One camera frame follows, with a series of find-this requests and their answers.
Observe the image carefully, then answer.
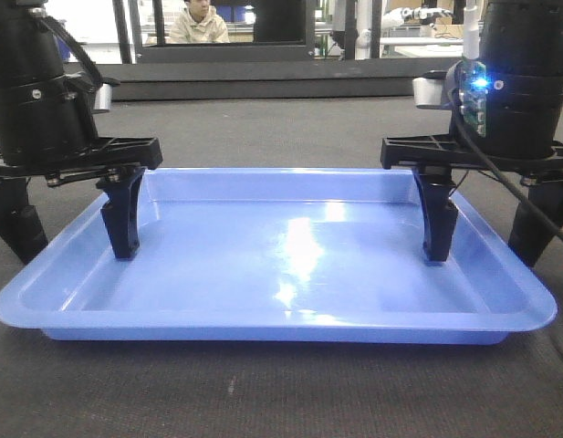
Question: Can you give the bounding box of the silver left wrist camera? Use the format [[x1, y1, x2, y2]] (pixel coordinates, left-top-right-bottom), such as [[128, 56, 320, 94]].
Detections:
[[92, 78, 120, 114]]

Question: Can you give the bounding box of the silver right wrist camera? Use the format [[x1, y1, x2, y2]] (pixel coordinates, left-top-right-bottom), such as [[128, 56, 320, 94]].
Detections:
[[412, 77, 453, 110]]

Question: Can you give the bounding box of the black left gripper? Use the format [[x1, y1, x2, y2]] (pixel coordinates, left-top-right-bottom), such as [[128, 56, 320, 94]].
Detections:
[[0, 137, 163, 264]]

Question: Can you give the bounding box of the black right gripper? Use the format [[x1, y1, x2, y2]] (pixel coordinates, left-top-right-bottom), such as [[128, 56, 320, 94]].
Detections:
[[380, 134, 563, 267]]

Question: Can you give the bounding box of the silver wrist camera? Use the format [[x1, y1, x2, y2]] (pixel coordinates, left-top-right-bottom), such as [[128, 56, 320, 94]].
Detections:
[[92, 78, 120, 114], [412, 77, 453, 110]]

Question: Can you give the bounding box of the person in beige hoodie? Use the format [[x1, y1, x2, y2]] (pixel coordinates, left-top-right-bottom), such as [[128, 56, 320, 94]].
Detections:
[[169, 0, 230, 44]]

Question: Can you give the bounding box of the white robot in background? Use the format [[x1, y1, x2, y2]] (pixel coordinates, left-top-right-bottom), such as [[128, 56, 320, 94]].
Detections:
[[353, 4, 454, 60]]

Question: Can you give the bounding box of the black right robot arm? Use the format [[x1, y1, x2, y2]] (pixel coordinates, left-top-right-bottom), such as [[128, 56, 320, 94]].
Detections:
[[381, 1, 563, 266]]

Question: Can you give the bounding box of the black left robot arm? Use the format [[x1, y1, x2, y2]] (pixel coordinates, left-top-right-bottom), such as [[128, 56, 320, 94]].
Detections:
[[0, 1, 563, 266]]

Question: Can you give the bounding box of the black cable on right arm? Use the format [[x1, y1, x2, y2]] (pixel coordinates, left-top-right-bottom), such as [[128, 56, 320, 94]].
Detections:
[[444, 58, 563, 252]]

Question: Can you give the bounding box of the light blue plastic tray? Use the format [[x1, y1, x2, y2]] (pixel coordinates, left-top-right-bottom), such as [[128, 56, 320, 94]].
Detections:
[[0, 169, 558, 345]]

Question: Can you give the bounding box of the green circuit board with LED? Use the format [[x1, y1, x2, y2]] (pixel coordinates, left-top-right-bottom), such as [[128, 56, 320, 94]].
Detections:
[[459, 58, 491, 138]]

